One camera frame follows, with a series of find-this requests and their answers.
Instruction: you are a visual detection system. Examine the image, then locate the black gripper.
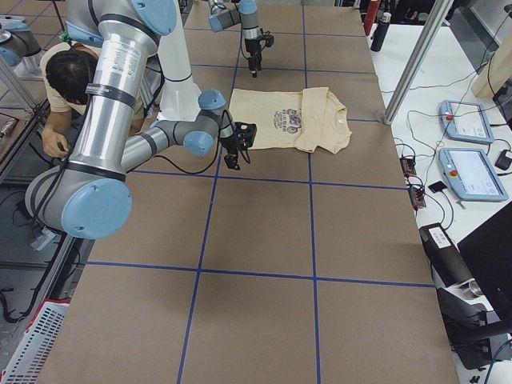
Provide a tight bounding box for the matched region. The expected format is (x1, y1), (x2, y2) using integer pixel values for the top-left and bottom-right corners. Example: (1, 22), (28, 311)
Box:
(220, 138), (240, 169)
(244, 38), (262, 78)

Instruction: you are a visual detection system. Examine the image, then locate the cream long-sleeve graphic shirt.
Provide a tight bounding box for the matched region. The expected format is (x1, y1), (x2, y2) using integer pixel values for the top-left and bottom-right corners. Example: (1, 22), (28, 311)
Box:
(230, 87), (352, 154)

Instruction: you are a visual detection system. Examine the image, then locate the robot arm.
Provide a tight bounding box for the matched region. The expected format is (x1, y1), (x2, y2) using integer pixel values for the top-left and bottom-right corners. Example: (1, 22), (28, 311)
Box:
(207, 1), (266, 78)
(25, 1), (241, 239)

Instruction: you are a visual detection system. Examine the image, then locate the red bottle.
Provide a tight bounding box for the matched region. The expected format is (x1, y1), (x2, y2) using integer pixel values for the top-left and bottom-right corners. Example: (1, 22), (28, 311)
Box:
(363, 0), (380, 36)

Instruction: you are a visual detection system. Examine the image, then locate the black tumbler bottle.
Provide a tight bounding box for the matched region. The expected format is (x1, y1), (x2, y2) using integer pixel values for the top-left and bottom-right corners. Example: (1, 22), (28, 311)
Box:
(370, 12), (392, 52)

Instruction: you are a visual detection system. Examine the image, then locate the orange connector board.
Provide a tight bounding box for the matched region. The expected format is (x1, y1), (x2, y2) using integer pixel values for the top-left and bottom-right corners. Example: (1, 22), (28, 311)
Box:
(399, 157), (417, 177)

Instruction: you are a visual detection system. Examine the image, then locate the seated person in beige shirt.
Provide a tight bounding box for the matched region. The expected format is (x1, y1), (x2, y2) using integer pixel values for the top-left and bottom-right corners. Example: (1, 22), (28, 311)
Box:
(41, 42), (145, 157)

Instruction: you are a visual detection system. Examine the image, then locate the far blue teach pendant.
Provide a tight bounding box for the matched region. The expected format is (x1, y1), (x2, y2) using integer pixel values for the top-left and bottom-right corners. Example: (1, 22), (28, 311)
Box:
(439, 100), (494, 145)

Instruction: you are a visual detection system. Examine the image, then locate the blue teach pendant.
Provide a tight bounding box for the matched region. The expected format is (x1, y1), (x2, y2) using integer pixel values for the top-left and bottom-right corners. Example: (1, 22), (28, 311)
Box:
(439, 100), (494, 145)
(438, 148), (509, 202)

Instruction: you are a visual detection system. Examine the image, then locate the near blue teach pendant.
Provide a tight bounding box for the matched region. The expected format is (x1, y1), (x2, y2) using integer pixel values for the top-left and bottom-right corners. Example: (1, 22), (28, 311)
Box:
(438, 148), (509, 202)

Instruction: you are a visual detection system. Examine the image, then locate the black power adapter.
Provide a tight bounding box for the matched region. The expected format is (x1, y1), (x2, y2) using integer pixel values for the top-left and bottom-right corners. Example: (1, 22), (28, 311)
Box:
(494, 150), (512, 170)

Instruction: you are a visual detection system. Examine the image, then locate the black monitor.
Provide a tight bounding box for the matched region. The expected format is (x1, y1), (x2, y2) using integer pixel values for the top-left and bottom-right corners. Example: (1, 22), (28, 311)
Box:
(458, 204), (511, 318)

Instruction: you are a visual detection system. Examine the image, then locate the white perforated basket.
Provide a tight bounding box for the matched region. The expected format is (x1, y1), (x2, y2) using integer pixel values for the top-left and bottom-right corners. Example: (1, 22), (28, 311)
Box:
(1, 299), (70, 383)

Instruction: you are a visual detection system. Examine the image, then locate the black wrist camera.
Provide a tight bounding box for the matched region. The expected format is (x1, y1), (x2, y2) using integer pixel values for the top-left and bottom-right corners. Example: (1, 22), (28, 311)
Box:
(259, 31), (274, 50)
(234, 122), (257, 150)

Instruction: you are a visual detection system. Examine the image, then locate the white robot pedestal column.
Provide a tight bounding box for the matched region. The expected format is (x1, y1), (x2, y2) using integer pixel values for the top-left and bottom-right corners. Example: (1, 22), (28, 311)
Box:
(157, 1), (201, 122)

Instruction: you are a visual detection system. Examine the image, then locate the aluminium frame post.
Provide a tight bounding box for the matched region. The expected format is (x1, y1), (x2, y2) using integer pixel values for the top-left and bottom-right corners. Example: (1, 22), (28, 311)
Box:
(382, 0), (454, 126)

